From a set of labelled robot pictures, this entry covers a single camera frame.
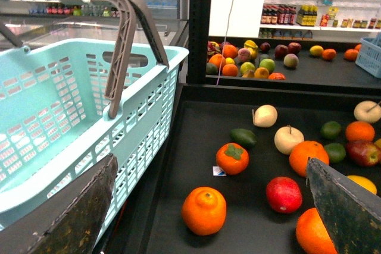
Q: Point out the black fruit tray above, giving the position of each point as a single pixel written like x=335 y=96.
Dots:
x=312 y=73
x=204 y=117

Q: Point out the black far fruit tray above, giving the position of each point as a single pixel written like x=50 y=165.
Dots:
x=312 y=73

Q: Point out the small orange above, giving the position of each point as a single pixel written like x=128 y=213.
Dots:
x=359 y=130

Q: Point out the black near fruit tray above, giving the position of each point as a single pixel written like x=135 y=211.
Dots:
x=204 y=117

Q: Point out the white pear middle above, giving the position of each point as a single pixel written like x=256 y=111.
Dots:
x=286 y=138

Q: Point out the orange at bottom edge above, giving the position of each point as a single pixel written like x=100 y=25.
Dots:
x=312 y=235

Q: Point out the green lime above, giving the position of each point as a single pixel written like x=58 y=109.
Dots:
x=330 y=130
x=336 y=152

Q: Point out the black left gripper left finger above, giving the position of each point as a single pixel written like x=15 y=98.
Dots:
x=70 y=221

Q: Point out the large orange mandarin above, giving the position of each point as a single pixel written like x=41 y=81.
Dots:
x=302 y=152

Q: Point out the small blue basket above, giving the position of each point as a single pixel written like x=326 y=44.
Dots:
x=369 y=55

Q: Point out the white price tag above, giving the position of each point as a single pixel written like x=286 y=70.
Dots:
x=218 y=172

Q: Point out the green lime lower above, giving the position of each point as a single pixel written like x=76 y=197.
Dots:
x=336 y=152

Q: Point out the far pink peach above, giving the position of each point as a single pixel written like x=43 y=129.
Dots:
x=291 y=61

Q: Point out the red round fruit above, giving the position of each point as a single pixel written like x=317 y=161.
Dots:
x=284 y=195

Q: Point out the light blue shopping basket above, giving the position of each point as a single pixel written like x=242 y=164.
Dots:
x=55 y=126

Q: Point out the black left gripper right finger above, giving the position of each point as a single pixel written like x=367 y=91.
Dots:
x=349 y=212

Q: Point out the far orange beside lemon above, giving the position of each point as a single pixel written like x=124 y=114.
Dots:
x=329 y=54

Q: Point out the white pear with stem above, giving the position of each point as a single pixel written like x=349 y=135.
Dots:
x=367 y=111

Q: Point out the red yellow apple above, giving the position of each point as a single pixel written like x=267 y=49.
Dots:
x=363 y=153

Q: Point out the green lime upper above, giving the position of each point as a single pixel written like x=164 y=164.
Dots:
x=330 y=130

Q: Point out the far dark red apple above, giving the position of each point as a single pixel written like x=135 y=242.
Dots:
x=294 y=48

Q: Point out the white pear left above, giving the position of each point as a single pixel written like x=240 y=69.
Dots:
x=264 y=116

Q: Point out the orange persimmon with green calyx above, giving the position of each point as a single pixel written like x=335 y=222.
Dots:
x=232 y=158

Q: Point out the black perforated shelf post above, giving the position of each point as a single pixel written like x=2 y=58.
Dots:
x=198 y=24

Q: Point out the grey basket handle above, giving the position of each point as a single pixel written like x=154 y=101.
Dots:
x=130 y=11

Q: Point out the dark green avocado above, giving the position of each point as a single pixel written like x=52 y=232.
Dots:
x=245 y=138

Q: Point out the yellow lemon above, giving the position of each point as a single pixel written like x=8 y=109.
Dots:
x=364 y=182
x=316 y=51

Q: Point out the far green apple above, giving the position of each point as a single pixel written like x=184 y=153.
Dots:
x=269 y=64

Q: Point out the knobbed orange tangerine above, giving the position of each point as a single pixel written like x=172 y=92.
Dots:
x=204 y=211

